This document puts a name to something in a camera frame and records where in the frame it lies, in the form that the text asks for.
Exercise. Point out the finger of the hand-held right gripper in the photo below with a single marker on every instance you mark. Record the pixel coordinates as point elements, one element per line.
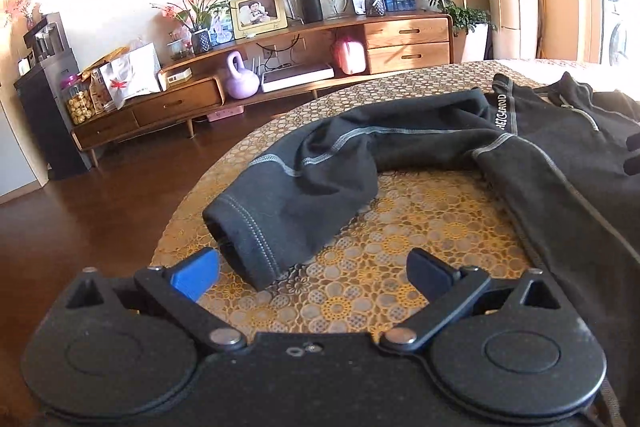
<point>634,139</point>
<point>632,167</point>

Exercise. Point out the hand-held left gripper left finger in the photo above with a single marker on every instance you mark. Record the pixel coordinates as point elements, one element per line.
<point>197,277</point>

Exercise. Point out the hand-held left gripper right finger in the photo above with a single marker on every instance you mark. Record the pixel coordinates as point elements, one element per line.
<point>427,274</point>

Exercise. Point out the dark grey shirt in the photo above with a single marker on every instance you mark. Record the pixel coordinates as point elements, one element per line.
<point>550,187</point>

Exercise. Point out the round table with lace cloth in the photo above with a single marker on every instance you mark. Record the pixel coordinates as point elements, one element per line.
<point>400,227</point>

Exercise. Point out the pink power strip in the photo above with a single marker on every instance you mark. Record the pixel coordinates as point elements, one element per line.
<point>225,114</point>

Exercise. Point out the purple kettlebell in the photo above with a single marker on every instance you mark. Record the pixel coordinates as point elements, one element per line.
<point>241,82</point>

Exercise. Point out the small white box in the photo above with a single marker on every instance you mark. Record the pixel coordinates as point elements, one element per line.
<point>179,77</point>

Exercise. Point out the white gift bag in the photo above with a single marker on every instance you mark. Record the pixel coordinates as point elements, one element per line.
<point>132,79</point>

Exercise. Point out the jar of golden chocolates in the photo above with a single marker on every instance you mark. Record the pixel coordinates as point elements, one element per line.
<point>79,104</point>

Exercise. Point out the snack bag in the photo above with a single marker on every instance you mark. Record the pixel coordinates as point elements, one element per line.
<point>102,89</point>

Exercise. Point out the black cabinet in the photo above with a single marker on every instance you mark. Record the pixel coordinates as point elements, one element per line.
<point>50,127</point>

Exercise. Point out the white router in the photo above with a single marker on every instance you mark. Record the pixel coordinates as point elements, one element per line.
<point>255,68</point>

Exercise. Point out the white flat box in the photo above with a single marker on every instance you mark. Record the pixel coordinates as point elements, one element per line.
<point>297,78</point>

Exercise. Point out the glass terrarium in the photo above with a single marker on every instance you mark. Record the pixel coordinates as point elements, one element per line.
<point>179,49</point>

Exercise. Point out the pink bag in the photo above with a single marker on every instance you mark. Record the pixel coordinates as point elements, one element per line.
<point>349,57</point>

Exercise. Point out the potted pink flower plant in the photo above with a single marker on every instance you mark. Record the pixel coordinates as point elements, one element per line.
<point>201,41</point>

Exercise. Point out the wooden TV cabinet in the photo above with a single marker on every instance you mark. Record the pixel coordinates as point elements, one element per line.
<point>400,37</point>

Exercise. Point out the cartoon figure picture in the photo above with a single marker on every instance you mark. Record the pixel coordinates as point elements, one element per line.
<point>221,27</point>

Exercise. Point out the coffee machine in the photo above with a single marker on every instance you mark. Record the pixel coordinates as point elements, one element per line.
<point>47,39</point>

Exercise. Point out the black speaker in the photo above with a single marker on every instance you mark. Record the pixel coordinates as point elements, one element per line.
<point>310,6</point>

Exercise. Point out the pink flower vase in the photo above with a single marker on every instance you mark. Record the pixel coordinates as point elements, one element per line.
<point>20,9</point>

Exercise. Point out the yellow photo frame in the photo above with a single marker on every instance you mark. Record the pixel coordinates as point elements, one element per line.
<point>257,17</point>

